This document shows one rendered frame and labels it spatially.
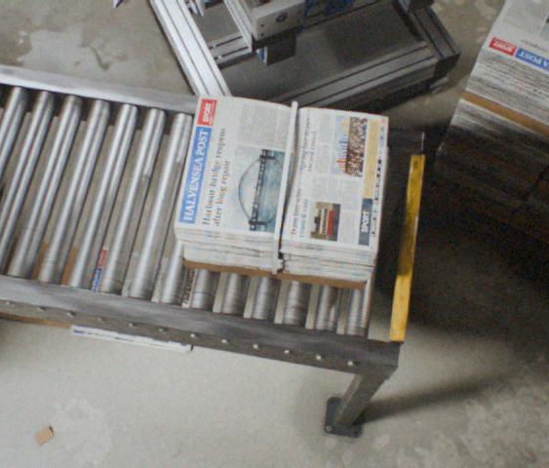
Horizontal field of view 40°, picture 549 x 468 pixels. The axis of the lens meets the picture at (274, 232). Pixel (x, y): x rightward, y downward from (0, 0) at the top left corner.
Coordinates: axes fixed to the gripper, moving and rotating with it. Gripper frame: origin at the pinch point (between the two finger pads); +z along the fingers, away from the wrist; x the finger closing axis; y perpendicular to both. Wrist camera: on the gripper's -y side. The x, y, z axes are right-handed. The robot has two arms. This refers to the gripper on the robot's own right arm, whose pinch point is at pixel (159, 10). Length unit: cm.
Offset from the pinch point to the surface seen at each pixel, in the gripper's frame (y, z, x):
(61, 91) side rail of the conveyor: 47, -11, 22
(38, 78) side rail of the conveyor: 48, -15, 28
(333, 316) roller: 39, 41, -39
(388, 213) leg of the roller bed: 71, 1, -62
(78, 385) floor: 127, 41, 19
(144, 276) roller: 44, 33, 0
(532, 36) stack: 29, -28, -86
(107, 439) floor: 126, 56, 9
